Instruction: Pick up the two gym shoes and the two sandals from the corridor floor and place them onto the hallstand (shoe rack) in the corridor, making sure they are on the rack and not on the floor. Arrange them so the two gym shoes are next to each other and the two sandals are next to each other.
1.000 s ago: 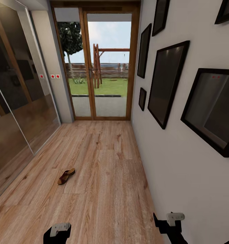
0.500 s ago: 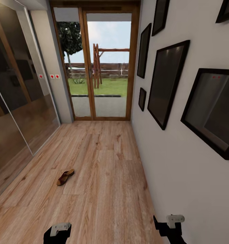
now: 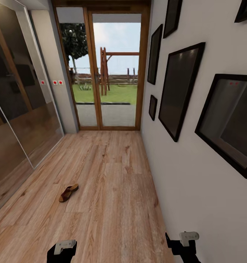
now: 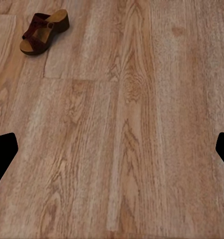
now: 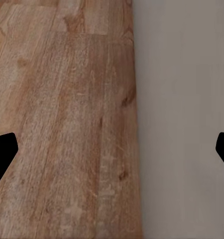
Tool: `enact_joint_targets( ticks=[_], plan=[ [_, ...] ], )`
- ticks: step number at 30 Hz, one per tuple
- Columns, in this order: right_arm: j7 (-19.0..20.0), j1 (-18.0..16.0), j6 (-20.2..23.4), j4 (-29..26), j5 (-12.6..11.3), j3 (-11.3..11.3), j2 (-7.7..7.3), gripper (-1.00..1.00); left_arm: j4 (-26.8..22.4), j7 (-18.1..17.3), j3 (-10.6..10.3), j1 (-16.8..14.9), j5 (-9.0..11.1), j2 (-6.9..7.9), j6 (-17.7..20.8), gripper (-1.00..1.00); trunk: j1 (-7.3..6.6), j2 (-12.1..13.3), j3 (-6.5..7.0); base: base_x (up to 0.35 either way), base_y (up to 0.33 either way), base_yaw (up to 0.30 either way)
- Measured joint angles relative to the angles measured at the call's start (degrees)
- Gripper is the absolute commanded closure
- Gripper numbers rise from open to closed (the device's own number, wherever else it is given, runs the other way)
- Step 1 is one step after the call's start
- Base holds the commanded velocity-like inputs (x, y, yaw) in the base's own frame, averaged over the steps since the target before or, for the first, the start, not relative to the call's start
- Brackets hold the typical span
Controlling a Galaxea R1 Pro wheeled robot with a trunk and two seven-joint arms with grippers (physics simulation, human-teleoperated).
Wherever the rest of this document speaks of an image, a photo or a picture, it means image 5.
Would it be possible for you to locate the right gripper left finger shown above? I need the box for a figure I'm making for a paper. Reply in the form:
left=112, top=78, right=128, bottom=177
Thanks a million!
left=0, top=132, right=18, bottom=180

